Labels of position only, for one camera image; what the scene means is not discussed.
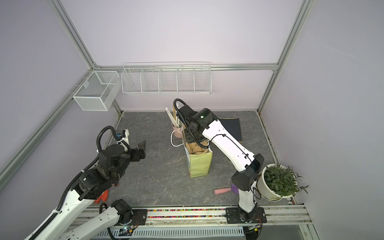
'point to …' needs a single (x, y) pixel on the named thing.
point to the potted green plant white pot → (276, 182)
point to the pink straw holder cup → (177, 131)
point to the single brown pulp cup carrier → (193, 148)
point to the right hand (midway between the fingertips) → (194, 138)
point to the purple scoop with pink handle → (233, 188)
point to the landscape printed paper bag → (199, 164)
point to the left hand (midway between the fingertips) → (136, 144)
